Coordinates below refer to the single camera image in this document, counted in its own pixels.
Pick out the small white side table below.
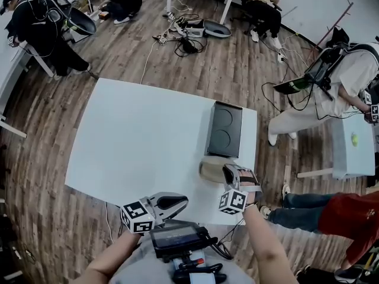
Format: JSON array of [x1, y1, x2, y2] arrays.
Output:
[[297, 113, 377, 180]]

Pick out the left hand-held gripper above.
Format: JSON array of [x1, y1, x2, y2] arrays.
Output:
[[120, 192, 190, 235]]

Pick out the person's right hand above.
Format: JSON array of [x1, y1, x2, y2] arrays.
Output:
[[239, 170, 256, 189]]

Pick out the black box with round recesses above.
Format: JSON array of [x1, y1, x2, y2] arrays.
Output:
[[204, 100, 243, 159]]

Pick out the long white table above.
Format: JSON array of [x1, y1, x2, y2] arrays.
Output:
[[0, 38, 56, 139]]

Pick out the tangle of black cables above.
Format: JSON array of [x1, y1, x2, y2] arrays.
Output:
[[173, 35, 208, 58]]

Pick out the person's right forearm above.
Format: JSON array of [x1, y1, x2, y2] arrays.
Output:
[[242, 203, 298, 284]]

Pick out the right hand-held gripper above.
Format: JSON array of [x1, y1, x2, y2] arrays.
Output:
[[218, 163, 264, 216]]

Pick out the black device cable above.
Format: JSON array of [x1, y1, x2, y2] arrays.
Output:
[[206, 217, 246, 260]]

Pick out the black chest-mounted screen device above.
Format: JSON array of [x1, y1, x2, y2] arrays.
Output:
[[149, 221, 219, 260]]

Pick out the black chest mount with red button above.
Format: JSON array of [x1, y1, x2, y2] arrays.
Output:
[[161, 249, 228, 284]]

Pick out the person's left forearm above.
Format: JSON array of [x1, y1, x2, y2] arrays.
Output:
[[83, 231, 142, 284]]

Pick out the dark red coat stand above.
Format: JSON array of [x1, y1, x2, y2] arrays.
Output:
[[306, 0, 355, 64]]

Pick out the white floor cable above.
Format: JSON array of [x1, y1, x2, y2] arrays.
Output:
[[139, 38, 156, 85]]

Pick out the person's grey shirt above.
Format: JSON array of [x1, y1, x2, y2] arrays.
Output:
[[108, 240, 256, 284]]

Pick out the grey oval tray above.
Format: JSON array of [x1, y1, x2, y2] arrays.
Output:
[[203, 19, 232, 38]]

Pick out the black oval tray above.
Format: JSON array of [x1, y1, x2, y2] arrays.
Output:
[[68, 6, 98, 36]]

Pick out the dark tray with green item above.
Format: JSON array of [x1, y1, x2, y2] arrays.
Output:
[[272, 75, 315, 96]]

